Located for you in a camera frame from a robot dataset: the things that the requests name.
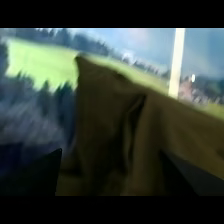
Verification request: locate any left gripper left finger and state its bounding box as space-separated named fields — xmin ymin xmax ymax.
xmin=0 ymin=148 xmax=63 ymax=197

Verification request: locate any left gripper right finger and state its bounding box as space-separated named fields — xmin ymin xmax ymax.
xmin=159 ymin=150 xmax=224 ymax=197

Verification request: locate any olive brown garment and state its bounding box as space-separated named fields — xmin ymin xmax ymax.
xmin=55 ymin=54 xmax=224 ymax=197

